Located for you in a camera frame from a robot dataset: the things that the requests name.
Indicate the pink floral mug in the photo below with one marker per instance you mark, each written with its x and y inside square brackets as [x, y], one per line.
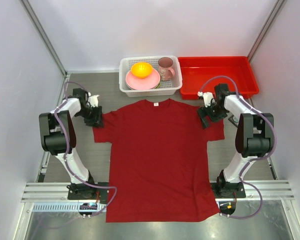
[165, 68]

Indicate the white perforated plastic basket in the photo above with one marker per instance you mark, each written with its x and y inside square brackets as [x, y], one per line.
[166, 88]

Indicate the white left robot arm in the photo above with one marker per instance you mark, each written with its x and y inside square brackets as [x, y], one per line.
[58, 137]

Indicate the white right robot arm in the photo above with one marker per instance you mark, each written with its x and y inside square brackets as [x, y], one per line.
[254, 137]

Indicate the aluminium front rail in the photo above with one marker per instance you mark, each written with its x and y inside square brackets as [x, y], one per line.
[56, 197]

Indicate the red t-shirt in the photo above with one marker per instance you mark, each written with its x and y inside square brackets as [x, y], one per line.
[158, 162]

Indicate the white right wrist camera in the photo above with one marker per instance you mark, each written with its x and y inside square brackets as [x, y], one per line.
[207, 98]

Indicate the green plate under pink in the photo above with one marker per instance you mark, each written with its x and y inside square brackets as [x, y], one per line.
[158, 85]

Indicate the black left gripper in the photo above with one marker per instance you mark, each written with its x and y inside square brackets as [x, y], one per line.
[96, 121]

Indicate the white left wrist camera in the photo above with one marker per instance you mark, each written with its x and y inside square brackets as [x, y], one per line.
[93, 100]

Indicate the orange plastic bowl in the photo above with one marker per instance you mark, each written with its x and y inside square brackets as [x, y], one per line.
[141, 69]

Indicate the black brooch box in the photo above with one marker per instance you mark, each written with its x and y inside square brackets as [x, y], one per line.
[234, 120]

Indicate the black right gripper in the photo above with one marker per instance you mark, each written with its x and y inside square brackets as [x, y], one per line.
[203, 111]

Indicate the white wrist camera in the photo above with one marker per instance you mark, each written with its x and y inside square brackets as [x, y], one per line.
[207, 98]
[93, 100]

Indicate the red plastic tray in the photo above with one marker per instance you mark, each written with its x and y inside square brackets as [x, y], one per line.
[197, 70]

